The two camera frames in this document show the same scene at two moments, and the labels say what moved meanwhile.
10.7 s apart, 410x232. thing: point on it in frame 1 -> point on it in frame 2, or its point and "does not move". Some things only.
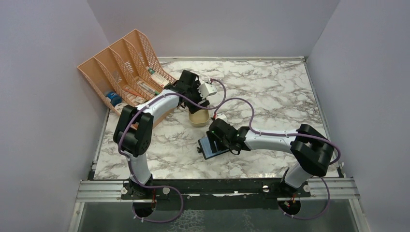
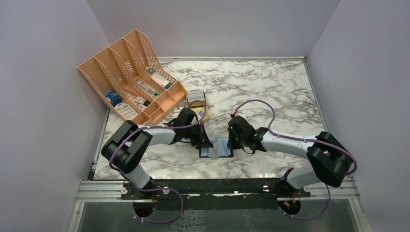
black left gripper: [195, 87] -> [202, 139]
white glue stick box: [160, 79] does not move
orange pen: [133, 92] does not move
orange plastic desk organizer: [127, 74] does not move
